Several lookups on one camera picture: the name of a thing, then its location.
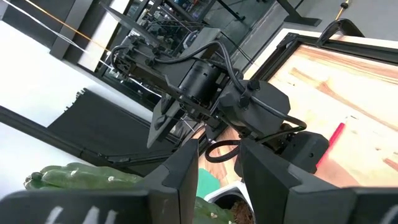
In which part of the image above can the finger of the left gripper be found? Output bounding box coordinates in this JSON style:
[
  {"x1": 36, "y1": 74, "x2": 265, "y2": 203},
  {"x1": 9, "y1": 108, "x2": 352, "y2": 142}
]
[{"x1": 276, "y1": 130, "x2": 330, "y2": 175}]

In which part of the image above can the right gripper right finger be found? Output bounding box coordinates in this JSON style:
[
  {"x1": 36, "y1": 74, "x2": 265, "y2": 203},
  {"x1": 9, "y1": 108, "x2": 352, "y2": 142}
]
[{"x1": 238, "y1": 138, "x2": 398, "y2": 224}]

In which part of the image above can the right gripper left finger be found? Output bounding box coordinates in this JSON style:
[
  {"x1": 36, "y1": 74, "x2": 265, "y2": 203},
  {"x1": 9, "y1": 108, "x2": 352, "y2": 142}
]
[{"x1": 0, "y1": 138, "x2": 200, "y2": 224}]

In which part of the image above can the red pen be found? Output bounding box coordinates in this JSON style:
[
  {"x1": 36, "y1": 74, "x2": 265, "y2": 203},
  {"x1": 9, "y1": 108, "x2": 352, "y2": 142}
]
[{"x1": 315, "y1": 122, "x2": 346, "y2": 169}]

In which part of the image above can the white faceted plant pot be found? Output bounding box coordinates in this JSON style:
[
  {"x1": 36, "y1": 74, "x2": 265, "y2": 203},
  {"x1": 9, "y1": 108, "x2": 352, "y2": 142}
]
[{"x1": 203, "y1": 181, "x2": 256, "y2": 224}]

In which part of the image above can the green cactus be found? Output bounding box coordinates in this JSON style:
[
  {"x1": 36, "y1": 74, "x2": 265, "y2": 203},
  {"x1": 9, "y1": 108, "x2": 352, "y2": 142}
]
[{"x1": 24, "y1": 161, "x2": 237, "y2": 224}]

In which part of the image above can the grey desk top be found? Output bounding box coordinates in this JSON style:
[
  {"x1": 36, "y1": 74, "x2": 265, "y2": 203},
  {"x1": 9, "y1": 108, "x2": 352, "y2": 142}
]
[{"x1": 46, "y1": 88, "x2": 175, "y2": 166}]

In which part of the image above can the black table foot bar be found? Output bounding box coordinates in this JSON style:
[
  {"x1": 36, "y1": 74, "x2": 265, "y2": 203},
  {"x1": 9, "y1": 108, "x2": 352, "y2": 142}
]
[{"x1": 275, "y1": 0, "x2": 323, "y2": 27}]

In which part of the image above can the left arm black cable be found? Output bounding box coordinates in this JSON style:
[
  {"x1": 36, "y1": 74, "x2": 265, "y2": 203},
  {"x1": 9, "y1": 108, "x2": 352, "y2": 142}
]
[{"x1": 110, "y1": 40, "x2": 308, "y2": 164}]

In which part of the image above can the black aluminium table frame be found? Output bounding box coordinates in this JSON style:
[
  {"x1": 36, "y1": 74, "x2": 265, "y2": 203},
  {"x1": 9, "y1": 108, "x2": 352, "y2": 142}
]
[{"x1": 242, "y1": 27, "x2": 398, "y2": 82}]

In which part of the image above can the black frame bracket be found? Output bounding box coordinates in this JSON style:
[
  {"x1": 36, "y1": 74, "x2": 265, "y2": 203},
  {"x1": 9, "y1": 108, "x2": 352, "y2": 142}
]
[{"x1": 315, "y1": 17, "x2": 365, "y2": 48}]

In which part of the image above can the yellow floor cable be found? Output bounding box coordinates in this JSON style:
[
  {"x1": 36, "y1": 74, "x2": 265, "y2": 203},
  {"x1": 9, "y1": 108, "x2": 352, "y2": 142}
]
[{"x1": 335, "y1": 0, "x2": 351, "y2": 20}]

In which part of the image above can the black desk frame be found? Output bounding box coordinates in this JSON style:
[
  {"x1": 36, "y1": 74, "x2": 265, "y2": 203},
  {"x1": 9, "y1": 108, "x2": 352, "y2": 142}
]
[{"x1": 0, "y1": 105, "x2": 131, "y2": 169}]

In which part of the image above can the yellow hanging cord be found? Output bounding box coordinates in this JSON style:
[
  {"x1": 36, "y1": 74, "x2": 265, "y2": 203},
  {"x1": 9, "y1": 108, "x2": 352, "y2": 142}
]
[{"x1": 24, "y1": 0, "x2": 110, "y2": 53}]

